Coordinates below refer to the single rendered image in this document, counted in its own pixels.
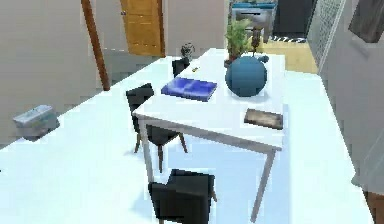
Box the white dining table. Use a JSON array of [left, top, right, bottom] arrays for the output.
[[132, 48, 288, 224]]

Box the blue book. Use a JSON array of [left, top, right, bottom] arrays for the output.
[[160, 77, 218, 103]]

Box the black chair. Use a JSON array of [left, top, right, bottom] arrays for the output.
[[147, 168, 218, 224], [171, 57, 191, 79], [125, 82, 189, 174]]

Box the small dark potted plant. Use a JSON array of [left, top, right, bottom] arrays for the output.
[[180, 42, 196, 62]]

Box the blue ball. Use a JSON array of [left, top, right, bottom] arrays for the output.
[[225, 55, 269, 98]]

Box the dark brown flat board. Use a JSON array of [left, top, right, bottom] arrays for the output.
[[243, 108, 284, 131]]

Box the green house plant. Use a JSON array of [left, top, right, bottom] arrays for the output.
[[223, 18, 253, 69]]

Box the dark slim statue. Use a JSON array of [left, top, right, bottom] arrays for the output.
[[251, 27, 262, 56]]

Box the brown wooden door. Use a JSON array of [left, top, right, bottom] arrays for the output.
[[119, 0, 166, 58]]

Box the grey cabinet with blue top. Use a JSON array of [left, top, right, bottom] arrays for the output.
[[231, 1, 278, 44]]

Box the black and white rug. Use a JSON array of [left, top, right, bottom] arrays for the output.
[[269, 35, 308, 44]]

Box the grey box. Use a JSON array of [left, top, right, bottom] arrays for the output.
[[12, 104, 61, 142]]

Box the brown wooden post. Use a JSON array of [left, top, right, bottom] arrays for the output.
[[80, 0, 111, 92]]

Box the dark framed wall picture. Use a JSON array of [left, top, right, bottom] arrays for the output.
[[348, 0, 384, 44]]

